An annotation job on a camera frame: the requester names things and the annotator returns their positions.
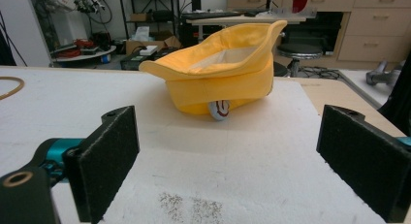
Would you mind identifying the black round stool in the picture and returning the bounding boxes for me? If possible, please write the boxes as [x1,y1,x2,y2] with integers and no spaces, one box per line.
[276,43,324,79]

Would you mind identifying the black cables on floor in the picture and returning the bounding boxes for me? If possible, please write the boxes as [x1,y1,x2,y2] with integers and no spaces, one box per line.
[295,66,342,80]

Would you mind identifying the light wooden desk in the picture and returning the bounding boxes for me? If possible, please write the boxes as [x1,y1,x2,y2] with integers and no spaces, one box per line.
[185,11,318,41]

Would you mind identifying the cardboard box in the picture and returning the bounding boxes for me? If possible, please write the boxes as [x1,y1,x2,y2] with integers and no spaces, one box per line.
[125,30,182,56]

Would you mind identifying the yellow cloth hat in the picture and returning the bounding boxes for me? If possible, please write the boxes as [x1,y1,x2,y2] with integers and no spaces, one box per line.
[139,19,288,122]

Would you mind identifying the brown cable loop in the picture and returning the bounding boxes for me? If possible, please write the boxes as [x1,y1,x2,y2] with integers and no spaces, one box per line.
[0,76,25,101]

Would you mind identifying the white foam mat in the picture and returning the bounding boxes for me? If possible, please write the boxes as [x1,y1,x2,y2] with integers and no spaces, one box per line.
[0,66,389,224]

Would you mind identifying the black keyboard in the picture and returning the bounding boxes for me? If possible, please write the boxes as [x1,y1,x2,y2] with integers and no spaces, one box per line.
[181,10,246,20]

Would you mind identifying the grey handheld tool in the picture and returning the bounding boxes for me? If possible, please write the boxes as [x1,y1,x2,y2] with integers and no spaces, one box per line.
[365,59,405,86]

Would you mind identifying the round white side table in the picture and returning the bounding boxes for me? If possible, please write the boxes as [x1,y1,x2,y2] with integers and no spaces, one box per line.
[50,45,117,69]

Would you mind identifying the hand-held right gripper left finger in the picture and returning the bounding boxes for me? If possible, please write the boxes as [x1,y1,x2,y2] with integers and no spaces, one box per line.
[63,105,141,224]

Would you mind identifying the black metal shelf rack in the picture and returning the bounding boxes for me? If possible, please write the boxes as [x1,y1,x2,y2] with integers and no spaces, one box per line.
[117,0,202,41]

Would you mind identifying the beige drawer cabinet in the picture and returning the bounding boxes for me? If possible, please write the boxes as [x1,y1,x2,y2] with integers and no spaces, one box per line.
[226,0,411,71]

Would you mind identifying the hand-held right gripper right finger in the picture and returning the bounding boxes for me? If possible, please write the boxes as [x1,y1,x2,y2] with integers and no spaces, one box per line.
[316,104,411,224]

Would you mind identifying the dark cloth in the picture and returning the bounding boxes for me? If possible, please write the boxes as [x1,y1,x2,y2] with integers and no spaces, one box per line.
[377,52,411,138]

